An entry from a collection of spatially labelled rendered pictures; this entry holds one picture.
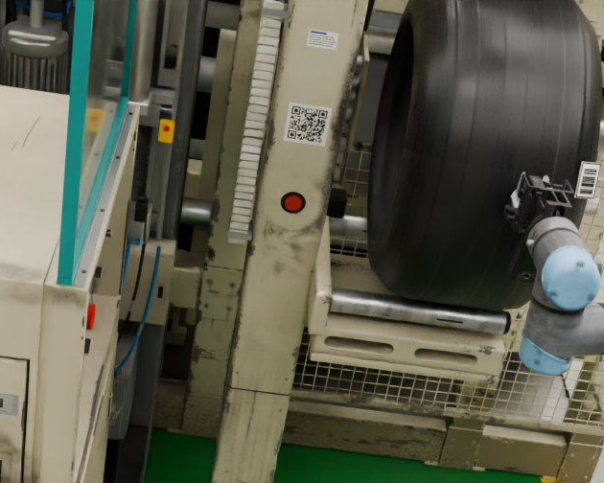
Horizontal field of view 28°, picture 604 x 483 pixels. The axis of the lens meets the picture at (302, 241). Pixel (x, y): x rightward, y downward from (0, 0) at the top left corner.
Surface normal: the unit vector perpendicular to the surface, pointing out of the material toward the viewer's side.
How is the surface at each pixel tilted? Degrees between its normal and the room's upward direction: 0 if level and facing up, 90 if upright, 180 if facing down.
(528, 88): 46
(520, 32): 26
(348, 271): 0
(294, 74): 90
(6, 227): 0
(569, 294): 84
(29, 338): 90
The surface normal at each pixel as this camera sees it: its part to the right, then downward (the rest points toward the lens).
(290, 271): 0.00, 0.51
